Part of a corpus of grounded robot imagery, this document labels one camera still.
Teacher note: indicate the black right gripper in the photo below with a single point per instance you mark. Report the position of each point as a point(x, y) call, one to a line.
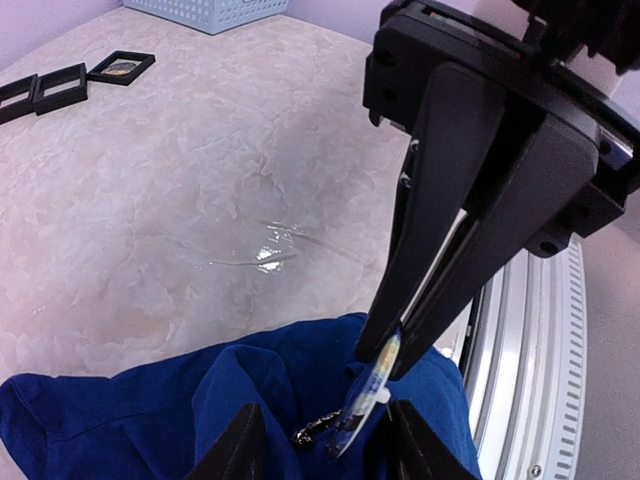
point(564, 161)

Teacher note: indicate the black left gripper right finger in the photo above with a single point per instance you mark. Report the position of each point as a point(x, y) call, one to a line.
point(414, 450)

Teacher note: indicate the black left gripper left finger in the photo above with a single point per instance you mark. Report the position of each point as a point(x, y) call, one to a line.
point(239, 452)

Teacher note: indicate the starry night round brooch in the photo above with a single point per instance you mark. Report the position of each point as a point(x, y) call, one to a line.
point(368, 391)

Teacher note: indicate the blue printed t-shirt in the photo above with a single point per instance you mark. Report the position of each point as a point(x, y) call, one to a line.
point(156, 421)

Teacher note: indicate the sunset painting round brooch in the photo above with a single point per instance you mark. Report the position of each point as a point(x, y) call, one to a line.
point(120, 68)

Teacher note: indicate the white snowflake brooch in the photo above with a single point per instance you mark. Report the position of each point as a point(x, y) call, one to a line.
point(306, 436)

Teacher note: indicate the light blue plastic basket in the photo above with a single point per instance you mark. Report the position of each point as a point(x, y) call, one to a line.
point(210, 16)

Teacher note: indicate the aluminium front rail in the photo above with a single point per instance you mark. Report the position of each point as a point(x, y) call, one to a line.
point(525, 367)

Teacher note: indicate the black square frame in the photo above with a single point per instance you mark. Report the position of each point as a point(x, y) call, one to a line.
point(17, 98)
point(60, 89)
point(144, 61)

